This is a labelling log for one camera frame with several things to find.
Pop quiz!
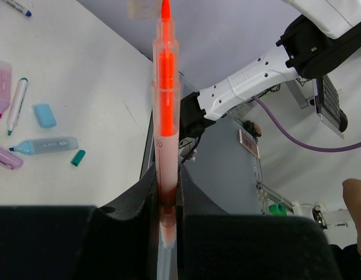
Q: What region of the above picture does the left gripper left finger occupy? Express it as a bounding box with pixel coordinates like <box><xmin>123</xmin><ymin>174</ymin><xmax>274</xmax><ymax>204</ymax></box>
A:
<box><xmin>0</xmin><ymin>166</ymin><xmax>158</xmax><ymax>279</ymax></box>

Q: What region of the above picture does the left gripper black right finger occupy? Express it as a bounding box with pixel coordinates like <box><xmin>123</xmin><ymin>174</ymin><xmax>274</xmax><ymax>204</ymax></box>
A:
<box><xmin>177</xmin><ymin>165</ymin><xmax>341</xmax><ymax>279</ymax></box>

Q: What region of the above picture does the light blue highlighter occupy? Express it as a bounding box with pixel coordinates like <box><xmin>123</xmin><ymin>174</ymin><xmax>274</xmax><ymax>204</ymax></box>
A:
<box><xmin>9</xmin><ymin>136</ymin><xmax>79</xmax><ymax>156</ymax></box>

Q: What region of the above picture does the light blue cap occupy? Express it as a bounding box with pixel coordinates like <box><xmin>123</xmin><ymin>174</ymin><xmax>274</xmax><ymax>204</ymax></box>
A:
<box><xmin>34</xmin><ymin>104</ymin><xmax>57</xmax><ymax>128</ymax></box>

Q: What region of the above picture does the orange pen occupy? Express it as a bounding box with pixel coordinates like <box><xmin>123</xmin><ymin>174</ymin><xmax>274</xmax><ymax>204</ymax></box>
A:
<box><xmin>152</xmin><ymin>1</ymin><xmax>181</xmax><ymax>279</ymax></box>

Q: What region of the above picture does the grey blue-tip pen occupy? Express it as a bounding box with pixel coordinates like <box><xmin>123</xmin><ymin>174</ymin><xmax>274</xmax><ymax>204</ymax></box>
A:
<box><xmin>3</xmin><ymin>0</ymin><xmax>32</xmax><ymax>18</ymax></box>

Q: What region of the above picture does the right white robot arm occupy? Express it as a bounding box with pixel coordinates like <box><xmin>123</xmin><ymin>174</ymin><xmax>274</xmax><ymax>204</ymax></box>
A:
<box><xmin>179</xmin><ymin>1</ymin><xmax>361</xmax><ymax>140</ymax></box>

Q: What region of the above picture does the teal thin pen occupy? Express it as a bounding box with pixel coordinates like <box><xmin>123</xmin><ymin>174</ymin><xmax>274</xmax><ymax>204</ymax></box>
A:
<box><xmin>6</xmin><ymin>77</ymin><xmax>29</xmax><ymax>136</ymax></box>

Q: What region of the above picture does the green plastic object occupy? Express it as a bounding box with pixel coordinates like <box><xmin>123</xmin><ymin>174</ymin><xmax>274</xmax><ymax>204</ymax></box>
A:
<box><xmin>269</xmin><ymin>204</ymin><xmax>287</xmax><ymax>216</ymax></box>

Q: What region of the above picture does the teal small cap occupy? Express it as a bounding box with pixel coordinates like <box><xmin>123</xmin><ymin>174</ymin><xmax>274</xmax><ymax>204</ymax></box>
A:
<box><xmin>70</xmin><ymin>149</ymin><xmax>86</xmax><ymax>167</ymax></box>

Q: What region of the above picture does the purple marker cap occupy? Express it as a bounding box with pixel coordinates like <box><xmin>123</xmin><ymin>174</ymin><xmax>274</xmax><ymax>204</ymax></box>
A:
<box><xmin>0</xmin><ymin>147</ymin><xmax>23</xmax><ymax>170</ymax></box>

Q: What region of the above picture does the person hand skin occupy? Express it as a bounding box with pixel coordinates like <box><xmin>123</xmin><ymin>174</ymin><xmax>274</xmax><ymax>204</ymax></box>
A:
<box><xmin>342</xmin><ymin>178</ymin><xmax>361</xmax><ymax>256</ymax></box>

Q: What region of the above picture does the background keyboard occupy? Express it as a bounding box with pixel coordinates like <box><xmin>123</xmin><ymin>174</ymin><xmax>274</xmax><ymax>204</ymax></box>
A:
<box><xmin>312</xmin><ymin>75</ymin><xmax>348</xmax><ymax>139</ymax></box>

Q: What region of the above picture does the pink highlighter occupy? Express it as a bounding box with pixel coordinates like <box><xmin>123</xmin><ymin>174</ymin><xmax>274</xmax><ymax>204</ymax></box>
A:
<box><xmin>0</xmin><ymin>60</ymin><xmax>12</xmax><ymax>118</ymax></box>

